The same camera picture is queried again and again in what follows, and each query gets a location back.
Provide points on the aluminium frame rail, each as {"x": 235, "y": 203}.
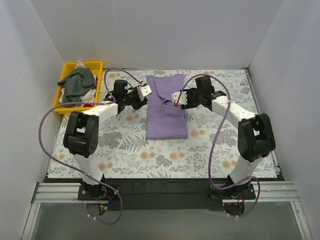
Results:
{"x": 48, "y": 193}

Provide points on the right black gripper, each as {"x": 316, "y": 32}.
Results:
{"x": 187, "y": 100}

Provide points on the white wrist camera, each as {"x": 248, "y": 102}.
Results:
{"x": 143, "y": 91}
{"x": 179, "y": 98}

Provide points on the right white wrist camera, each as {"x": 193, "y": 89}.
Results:
{"x": 179, "y": 98}

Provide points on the dark grey t-shirt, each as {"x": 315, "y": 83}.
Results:
{"x": 75, "y": 85}

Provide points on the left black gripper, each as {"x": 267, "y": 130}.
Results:
{"x": 136, "y": 99}

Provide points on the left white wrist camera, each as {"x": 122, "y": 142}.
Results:
{"x": 143, "y": 91}

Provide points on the red t-shirt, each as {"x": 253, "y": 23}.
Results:
{"x": 89, "y": 97}

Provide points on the floral table mat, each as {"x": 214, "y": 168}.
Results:
{"x": 124, "y": 152}

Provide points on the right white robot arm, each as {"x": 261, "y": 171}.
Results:
{"x": 255, "y": 137}

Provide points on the purple t-shirt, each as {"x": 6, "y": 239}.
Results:
{"x": 163, "y": 119}

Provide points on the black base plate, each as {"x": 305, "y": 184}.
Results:
{"x": 164, "y": 194}

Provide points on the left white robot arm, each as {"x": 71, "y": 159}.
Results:
{"x": 81, "y": 136}

